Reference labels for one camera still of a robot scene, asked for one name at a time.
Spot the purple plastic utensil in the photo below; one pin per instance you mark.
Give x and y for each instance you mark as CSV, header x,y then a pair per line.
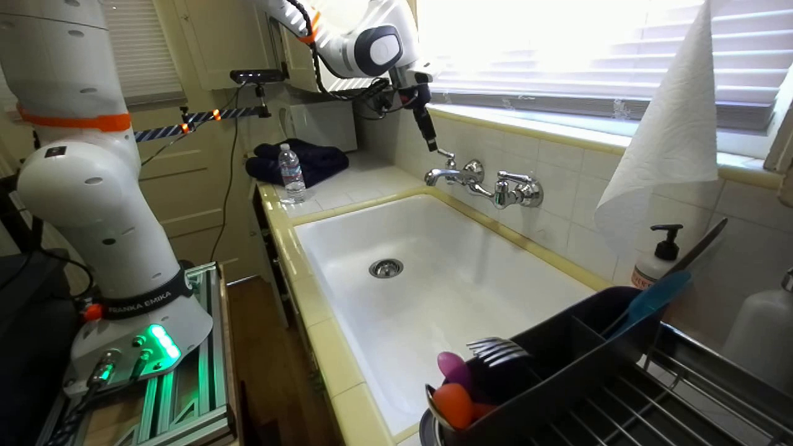
x,y
452,369

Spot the dark grey utensil caddy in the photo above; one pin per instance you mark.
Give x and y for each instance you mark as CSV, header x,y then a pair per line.
x,y
570,351

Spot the white window blinds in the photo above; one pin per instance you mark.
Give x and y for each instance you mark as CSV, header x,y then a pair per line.
x,y
596,51

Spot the metal forks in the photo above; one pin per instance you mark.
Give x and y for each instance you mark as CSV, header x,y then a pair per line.
x,y
497,351

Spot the chrome faucet spout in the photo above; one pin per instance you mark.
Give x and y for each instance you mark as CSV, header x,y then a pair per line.
x,y
439,174

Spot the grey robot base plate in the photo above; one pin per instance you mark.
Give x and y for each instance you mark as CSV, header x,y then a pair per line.
x,y
139,348

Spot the white plastic jug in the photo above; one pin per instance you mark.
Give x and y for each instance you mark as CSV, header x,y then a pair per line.
x,y
765,336

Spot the orange plastic utensil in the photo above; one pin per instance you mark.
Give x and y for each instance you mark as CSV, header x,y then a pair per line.
x,y
452,405

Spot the metal dish rack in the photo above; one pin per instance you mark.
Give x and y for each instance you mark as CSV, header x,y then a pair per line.
x,y
685,398

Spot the white ceramic sink basin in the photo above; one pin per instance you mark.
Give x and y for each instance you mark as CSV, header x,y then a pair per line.
x,y
462,289

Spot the aluminium frame stand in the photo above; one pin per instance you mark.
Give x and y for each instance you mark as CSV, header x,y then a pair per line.
x,y
195,398

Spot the dark blue folded cloth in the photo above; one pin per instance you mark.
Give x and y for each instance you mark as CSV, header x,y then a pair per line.
x,y
312,159

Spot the orange red button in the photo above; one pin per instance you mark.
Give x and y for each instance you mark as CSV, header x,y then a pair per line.
x,y
92,314

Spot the blue spatula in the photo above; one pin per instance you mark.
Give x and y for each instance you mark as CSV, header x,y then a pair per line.
x,y
652,298

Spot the soap bottle with black pump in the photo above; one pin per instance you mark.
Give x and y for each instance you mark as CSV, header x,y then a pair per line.
x,y
656,265

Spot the chrome wall faucet body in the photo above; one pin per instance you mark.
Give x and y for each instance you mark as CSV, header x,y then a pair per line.
x,y
515,195

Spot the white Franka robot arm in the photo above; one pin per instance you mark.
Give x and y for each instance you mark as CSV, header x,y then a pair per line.
x,y
90,199

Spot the clear plastic water bottle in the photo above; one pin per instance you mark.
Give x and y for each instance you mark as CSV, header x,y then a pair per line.
x,y
291,178

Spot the white paper towel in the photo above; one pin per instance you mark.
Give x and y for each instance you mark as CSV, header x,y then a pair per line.
x,y
673,141

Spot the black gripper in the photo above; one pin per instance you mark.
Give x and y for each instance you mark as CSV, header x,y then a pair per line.
x,y
419,90

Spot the black camera bar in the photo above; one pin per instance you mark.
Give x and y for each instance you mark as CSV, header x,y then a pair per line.
x,y
258,76

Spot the metal sink drain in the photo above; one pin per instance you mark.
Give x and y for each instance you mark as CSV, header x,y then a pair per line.
x,y
384,268

